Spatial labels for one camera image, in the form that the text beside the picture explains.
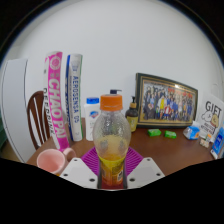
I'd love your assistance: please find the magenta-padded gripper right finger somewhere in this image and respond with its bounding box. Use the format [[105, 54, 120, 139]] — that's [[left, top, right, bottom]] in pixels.
[[123, 146, 166, 190]]

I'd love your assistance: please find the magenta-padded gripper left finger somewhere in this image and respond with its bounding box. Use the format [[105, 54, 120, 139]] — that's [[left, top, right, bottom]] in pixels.
[[59, 146, 102, 190]]

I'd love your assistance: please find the orange juice bottle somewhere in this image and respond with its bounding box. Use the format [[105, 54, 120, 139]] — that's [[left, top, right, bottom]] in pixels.
[[92, 94, 132, 188]]

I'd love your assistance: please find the pink mug with yellow print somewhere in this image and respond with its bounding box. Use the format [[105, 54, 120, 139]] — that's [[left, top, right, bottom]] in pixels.
[[36, 147, 77, 176]]

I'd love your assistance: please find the small green packet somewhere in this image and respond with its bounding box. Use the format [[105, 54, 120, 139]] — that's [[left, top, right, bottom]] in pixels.
[[147, 128, 162, 138], [163, 130, 178, 140]]

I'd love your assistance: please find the small amber pump bottle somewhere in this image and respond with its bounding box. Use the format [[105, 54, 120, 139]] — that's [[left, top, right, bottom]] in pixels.
[[125, 96, 139, 133]]

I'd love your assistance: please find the white bottle with blue cap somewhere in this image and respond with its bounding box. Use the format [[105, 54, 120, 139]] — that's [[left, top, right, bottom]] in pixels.
[[83, 96, 101, 142]]

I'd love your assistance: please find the blue and white tissue pack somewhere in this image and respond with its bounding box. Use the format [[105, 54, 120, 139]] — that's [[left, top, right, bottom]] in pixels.
[[182, 120, 201, 141]]

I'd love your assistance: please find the small beige snack packet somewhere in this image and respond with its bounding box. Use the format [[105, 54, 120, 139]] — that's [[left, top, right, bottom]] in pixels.
[[198, 134, 212, 149]]

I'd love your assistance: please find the framed group photo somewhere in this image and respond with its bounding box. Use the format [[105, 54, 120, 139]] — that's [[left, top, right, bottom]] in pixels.
[[134, 72, 199, 130]]

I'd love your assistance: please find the brown wooden chair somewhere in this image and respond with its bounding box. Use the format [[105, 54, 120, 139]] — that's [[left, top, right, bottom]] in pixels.
[[26, 90, 53, 151]]

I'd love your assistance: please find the blue detergent bottle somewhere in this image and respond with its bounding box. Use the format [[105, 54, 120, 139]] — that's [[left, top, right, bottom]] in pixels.
[[210, 125, 224, 160]]

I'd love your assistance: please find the dark blue pump bottle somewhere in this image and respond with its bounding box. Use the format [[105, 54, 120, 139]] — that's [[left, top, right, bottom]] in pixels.
[[109, 88, 123, 98]]

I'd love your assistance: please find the green crate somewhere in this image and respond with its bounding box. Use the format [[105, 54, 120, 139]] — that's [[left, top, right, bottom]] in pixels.
[[0, 116, 8, 148]]

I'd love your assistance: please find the white paper gift bag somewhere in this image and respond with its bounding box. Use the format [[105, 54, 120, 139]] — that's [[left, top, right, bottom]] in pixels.
[[196, 92, 224, 141]]

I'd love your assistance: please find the white refrigerator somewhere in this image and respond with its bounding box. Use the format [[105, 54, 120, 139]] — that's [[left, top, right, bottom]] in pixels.
[[0, 58, 30, 164]]

